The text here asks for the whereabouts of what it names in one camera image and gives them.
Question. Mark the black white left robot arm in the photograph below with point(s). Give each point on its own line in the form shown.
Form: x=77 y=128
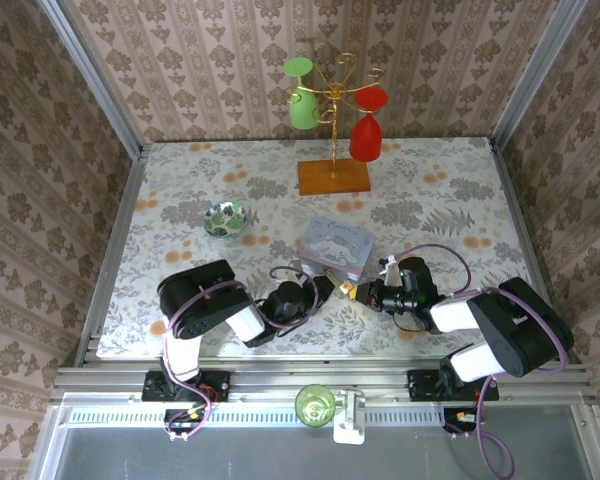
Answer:
x=200 y=302

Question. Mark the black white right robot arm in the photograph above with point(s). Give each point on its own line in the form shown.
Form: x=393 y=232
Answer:
x=520 y=325

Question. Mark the pastel cartoon tin box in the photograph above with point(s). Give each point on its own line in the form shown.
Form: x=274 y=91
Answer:
x=336 y=245

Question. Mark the floral tablecloth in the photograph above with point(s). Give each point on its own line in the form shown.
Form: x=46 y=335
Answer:
x=280 y=210

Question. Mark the leaf pattern ceramic bowl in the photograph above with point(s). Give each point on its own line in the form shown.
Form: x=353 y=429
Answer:
x=226 y=221

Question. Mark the gold glass rack wooden base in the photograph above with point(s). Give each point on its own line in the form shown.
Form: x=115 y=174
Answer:
x=334 y=175

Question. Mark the green transparent cup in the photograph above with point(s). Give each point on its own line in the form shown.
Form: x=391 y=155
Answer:
x=315 y=406

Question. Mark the red wine glass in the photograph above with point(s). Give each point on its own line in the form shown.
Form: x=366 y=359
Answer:
x=366 y=140

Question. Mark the grey metal tray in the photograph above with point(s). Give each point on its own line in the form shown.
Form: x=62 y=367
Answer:
x=280 y=455

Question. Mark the green wine glass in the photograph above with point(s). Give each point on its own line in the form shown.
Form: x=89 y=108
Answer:
x=302 y=107

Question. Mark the aluminium table frame rail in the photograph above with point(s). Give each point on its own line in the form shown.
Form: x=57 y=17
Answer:
x=320 y=377

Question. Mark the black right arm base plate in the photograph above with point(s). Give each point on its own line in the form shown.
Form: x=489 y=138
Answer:
x=425 y=385

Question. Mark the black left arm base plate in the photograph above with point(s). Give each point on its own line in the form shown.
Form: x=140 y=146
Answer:
x=215 y=385

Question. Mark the white top camera bracket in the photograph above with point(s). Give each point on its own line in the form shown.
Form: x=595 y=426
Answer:
x=350 y=417

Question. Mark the aluminium frame post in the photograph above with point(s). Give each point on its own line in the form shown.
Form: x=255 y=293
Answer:
x=92 y=75
x=535 y=70

